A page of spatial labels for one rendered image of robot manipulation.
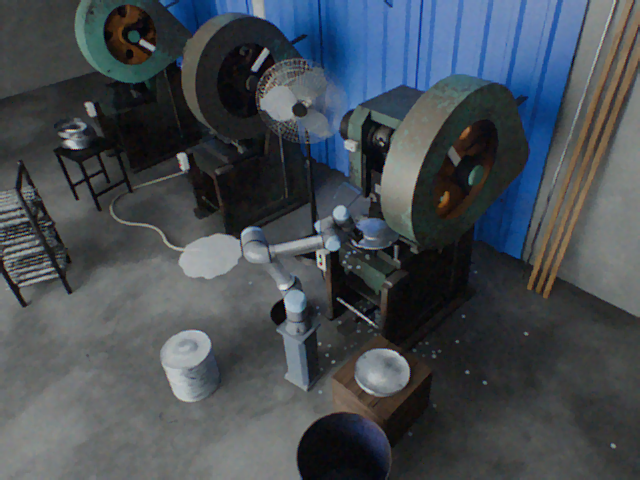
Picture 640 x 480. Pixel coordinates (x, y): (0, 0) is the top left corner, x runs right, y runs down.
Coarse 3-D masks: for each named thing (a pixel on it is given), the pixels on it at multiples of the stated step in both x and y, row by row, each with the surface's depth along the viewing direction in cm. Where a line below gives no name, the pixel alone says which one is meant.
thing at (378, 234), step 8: (360, 224) 300; (368, 224) 299; (376, 224) 299; (384, 224) 299; (368, 232) 292; (376, 232) 292; (384, 232) 292; (392, 232) 292; (368, 240) 287; (376, 240) 287; (384, 240) 287; (392, 240) 286; (376, 248) 281
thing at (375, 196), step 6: (372, 168) 275; (378, 168) 274; (372, 174) 275; (378, 174) 271; (372, 180) 278; (378, 180) 274; (372, 186) 280; (378, 186) 276; (372, 192) 282; (378, 192) 278; (372, 198) 283; (378, 198) 281; (372, 204) 283; (378, 204) 281; (372, 210) 284; (378, 210) 281; (378, 216) 283
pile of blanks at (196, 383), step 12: (204, 360) 287; (168, 372) 288; (180, 372) 283; (192, 372) 285; (204, 372) 291; (216, 372) 306; (180, 384) 291; (192, 384) 291; (204, 384) 297; (216, 384) 307; (180, 396) 301; (192, 396) 298; (204, 396) 302
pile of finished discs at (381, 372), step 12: (360, 360) 272; (372, 360) 272; (384, 360) 271; (396, 360) 271; (360, 372) 266; (372, 372) 265; (384, 372) 264; (396, 372) 265; (408, 372) 264; (360, 384) 260; (372, 384) 260; (384, 384) 259; (396, 384) 259; (384, 396) 256
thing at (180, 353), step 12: (180, 336) 301; (192, 336) 301; (204, 336) 300; (168, 348) 295; (180, 348) 293; (192, 348) 293; (204, 348) 293; (168, 360) 288; (180, 360) 287; (192, 360) 287
